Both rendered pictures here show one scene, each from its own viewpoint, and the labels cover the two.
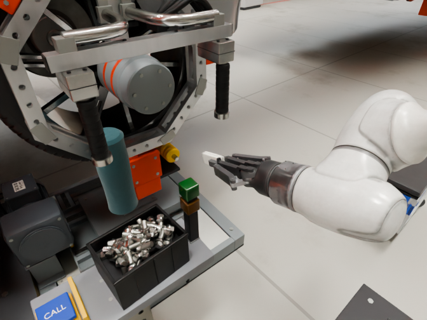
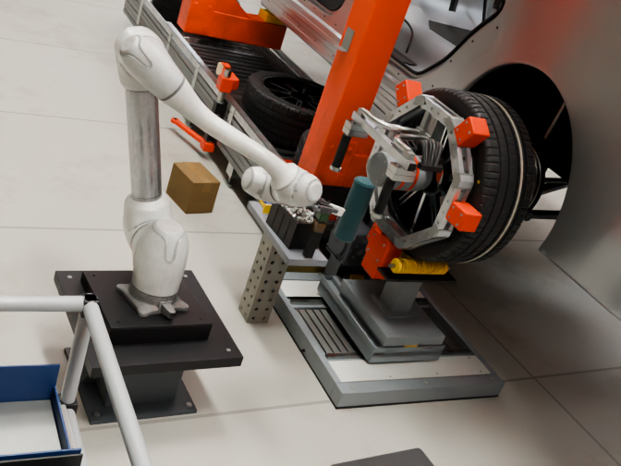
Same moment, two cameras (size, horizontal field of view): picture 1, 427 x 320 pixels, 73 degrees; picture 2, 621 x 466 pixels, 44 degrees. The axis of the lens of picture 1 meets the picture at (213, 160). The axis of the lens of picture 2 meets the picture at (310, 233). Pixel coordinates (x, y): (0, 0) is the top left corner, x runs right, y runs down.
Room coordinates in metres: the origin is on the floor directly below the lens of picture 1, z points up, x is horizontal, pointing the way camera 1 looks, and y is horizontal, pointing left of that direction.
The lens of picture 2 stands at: (0.67, -2.53, 1.82)
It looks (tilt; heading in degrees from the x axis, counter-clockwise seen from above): 26 degrees down; 93
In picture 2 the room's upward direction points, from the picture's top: 20 degrees clockwise
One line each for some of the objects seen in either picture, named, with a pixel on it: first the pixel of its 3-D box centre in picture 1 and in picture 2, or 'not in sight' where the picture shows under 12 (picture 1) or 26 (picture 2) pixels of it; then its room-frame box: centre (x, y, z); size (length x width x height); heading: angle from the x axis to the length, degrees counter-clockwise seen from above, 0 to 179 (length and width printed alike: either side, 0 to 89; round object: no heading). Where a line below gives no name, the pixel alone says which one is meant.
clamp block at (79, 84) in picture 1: (75, 79); (357, 128); (0.54, 0.26, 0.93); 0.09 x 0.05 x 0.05; 38
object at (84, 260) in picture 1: (124, 217); (379, 316); (0.90, 0.40, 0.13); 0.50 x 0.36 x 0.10; 128
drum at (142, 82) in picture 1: (133, 77); (400, 171); (0.75, 0.21, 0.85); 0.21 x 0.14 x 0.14; 38
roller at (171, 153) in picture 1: (157, 141); (420, 266); (0.95, 0.22, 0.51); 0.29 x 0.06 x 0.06; 38
